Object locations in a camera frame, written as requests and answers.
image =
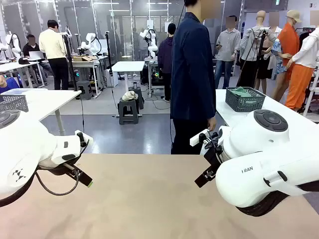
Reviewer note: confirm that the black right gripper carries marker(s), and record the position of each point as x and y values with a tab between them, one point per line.
214	159

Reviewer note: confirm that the grey plastic lattice basket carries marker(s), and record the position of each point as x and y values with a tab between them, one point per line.
245	102
12	103

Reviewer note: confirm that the green terry towel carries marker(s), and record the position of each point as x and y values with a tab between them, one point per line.
238	90

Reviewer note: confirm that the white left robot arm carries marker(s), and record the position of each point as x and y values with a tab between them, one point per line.
22	144

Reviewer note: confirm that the navy-sleeved right forearm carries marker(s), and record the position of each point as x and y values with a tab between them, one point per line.
208	104

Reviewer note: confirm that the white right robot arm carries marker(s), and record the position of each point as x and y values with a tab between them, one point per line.
261	174

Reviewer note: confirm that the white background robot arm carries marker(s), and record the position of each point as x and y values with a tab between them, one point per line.
91	42
150	37
15	42

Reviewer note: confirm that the person's right hand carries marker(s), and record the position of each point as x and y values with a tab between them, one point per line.
212	124

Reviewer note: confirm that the grey plastic step stool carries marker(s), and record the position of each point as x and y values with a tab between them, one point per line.
129	104
140	97
84	87

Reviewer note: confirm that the beige crumpled cloth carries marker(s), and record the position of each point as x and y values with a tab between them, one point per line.
129	95

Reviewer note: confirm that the white computer case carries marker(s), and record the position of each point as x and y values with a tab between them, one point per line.
111	78

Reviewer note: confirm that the person in navy jacket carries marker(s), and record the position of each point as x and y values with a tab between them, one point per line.
192	74

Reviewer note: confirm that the grey workshop desk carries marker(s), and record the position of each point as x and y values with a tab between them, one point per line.
82	64

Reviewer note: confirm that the black tripod stand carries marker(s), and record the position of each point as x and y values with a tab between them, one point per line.
261	47
70	63

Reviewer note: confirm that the person in blue shirt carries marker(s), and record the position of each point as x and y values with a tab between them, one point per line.
10	85

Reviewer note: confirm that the open cardboard box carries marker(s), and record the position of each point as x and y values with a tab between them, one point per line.
83	58

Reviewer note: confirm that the white standing desk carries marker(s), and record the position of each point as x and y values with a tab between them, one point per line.
128	66

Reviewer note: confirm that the grey robot workbench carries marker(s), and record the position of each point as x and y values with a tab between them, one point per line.
154	62

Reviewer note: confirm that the figure in black skirt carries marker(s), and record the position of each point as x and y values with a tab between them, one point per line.
265	67

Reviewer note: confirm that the black stand pole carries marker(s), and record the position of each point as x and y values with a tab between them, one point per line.
109	52

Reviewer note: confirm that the person in dark purple hoodie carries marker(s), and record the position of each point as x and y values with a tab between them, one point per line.
165	54

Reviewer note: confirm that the silver laptop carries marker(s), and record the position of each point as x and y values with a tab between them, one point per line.
37	55

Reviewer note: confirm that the black bag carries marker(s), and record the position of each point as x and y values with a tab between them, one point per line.
23	61

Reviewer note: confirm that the white office desk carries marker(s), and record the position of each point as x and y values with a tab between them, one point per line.
15	65

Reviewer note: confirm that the man in cream sweater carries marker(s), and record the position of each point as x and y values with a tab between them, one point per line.
53	44

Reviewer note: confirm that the mannequin with orange trousers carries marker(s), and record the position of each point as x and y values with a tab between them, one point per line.
299	82

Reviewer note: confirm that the man in grey shirt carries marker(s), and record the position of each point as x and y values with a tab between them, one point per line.
228	44

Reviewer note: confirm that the seated man in black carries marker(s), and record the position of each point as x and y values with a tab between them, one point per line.
31	49

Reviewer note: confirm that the mannequin in blue floral dress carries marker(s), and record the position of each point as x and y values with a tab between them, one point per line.
279	54

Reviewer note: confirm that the mannequin in grey shirt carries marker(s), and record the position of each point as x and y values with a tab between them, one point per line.
254	42

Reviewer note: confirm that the mannequin in orange jacket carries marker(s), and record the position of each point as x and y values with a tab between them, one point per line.
289	42

